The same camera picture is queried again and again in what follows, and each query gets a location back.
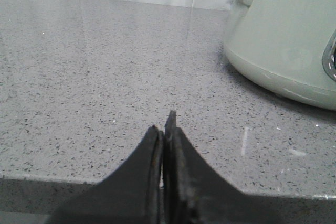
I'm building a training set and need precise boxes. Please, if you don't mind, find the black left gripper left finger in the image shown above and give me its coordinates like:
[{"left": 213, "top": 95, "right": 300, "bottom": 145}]
[{"left": 46, "top": 126, "right": 163, "bottom": 223}]

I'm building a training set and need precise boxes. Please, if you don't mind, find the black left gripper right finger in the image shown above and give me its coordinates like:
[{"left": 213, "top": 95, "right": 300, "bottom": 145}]
[{"left": 163, "top": 111, "right": 295, "bottom": 223}]

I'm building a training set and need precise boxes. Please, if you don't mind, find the pale green electric cooking pot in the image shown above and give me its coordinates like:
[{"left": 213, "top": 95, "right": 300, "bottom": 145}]
[{"left": 223, "top": 0, "right": 335, "bottom": 110}]

